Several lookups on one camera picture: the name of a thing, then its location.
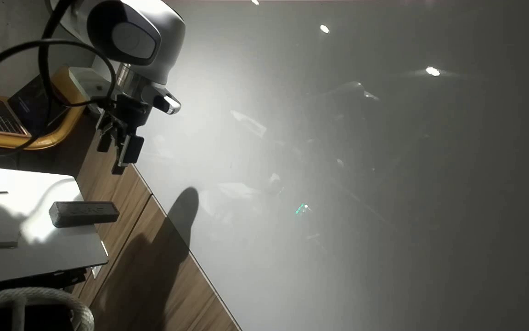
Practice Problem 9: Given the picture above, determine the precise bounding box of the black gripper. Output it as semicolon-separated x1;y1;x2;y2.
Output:
96;91;155;176

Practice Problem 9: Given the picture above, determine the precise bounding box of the black whiteboard eraser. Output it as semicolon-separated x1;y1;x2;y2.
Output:
48;198;121;229

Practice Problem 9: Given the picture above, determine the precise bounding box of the large white whiteboard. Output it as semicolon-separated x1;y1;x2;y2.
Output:
96;0;529;331

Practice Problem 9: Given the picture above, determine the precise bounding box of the small white platform board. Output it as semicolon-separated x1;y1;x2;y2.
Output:
0;163;110;288

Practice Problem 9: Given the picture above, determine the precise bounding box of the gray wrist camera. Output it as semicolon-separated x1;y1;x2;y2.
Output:
151;89;184;117

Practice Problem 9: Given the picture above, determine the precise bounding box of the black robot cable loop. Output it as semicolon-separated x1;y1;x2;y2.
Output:
0;0;121;154

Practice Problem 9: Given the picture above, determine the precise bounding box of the gray corrugated hose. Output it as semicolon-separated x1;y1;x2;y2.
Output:
0;284;98;331

